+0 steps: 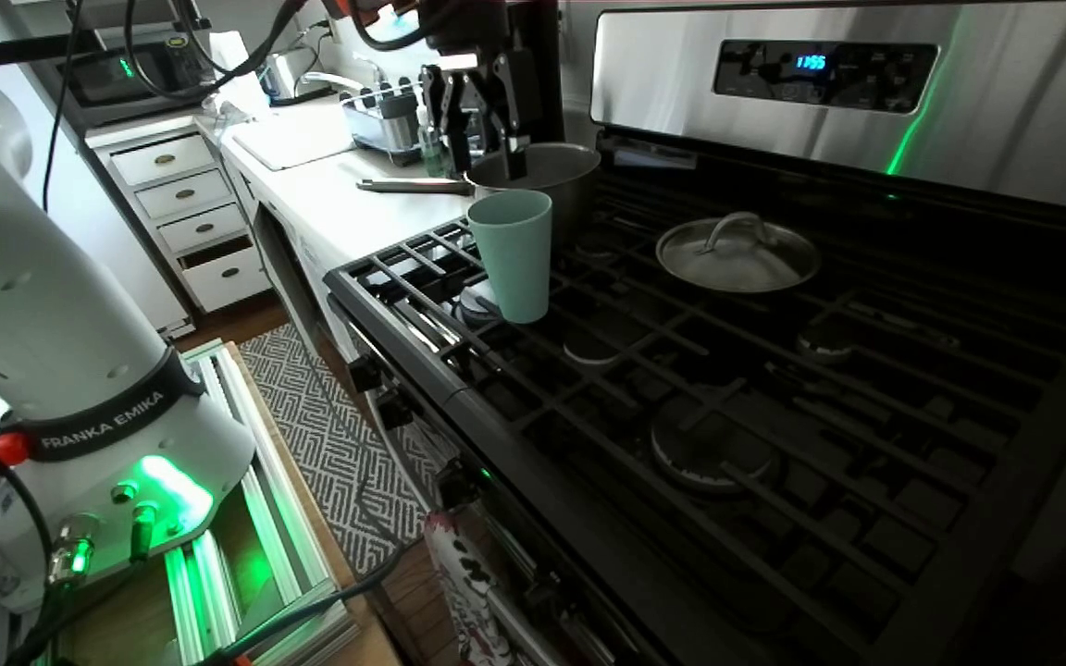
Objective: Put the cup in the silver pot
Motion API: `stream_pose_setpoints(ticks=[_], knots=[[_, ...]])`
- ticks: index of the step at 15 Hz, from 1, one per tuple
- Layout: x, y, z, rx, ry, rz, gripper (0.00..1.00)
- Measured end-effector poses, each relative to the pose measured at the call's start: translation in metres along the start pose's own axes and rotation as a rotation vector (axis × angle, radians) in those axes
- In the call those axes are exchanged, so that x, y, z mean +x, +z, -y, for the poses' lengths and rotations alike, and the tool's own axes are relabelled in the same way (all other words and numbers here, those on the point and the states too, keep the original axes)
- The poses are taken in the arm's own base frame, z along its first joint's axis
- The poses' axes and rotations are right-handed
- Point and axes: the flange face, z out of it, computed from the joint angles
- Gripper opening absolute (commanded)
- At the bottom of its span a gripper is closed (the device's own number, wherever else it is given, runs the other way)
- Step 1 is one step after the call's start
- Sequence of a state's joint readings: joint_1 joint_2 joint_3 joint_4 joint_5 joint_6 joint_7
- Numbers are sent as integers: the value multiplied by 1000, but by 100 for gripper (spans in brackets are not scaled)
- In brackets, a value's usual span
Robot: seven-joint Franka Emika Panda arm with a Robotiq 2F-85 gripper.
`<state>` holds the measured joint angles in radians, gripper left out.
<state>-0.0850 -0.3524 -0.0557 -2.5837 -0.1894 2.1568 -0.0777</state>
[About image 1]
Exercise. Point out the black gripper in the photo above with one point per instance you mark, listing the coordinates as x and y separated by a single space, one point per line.
470 30

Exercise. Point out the mint green plastic cup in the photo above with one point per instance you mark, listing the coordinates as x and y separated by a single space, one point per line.
515 254

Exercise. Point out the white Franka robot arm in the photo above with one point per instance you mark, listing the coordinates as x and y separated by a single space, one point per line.
53 307

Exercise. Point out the silver pot lid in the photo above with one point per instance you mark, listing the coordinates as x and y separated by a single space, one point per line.
738 258

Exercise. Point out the clear soap bottle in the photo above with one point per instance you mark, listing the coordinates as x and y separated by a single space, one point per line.
431 129

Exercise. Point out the long metal utensil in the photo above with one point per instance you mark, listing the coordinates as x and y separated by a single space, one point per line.
415 187

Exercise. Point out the white kitchen counter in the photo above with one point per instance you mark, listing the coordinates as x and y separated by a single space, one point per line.
350 196

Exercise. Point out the small round burner cap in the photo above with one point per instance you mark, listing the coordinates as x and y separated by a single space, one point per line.
832 338
480 302

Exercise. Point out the white cutting board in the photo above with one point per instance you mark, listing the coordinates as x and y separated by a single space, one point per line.
294 138

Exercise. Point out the silver kettle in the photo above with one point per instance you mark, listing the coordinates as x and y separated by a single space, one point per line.
287 76

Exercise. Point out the oval burner cap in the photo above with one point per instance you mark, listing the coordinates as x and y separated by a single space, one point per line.
593 358

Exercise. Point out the white drawer cabinet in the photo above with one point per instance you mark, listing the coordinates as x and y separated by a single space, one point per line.
183 208

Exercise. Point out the grey patterned rug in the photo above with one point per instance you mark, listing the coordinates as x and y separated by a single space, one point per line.
333 446

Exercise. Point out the black toaster oven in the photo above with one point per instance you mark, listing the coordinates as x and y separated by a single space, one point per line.
126 76

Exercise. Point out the large round burner cap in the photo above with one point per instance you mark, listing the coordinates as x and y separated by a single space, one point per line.
713 443

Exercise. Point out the black and steel gas stove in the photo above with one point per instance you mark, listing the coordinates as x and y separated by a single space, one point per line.
805 407

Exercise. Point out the patterned hanging dish towel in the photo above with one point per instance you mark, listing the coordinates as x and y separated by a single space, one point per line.
480 594

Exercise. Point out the white metal base frame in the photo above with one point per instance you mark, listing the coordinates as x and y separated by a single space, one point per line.
268 541

